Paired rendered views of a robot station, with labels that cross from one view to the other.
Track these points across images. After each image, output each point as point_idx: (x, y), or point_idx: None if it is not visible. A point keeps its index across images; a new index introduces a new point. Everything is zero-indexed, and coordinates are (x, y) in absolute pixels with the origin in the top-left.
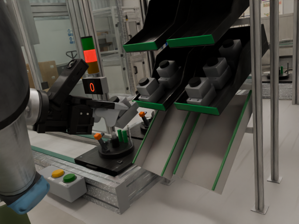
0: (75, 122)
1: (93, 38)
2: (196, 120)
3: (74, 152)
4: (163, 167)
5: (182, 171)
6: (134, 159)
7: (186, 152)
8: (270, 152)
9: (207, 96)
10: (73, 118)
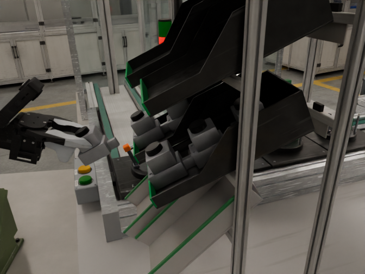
0: (16, 148)
1: None
2: None
3: None
4: (129, 225)
5: (150, 239)
6: (127, 195)
7: (160, 220)
8: (351, 267)
9: (164, 173)
10: (12, 144)
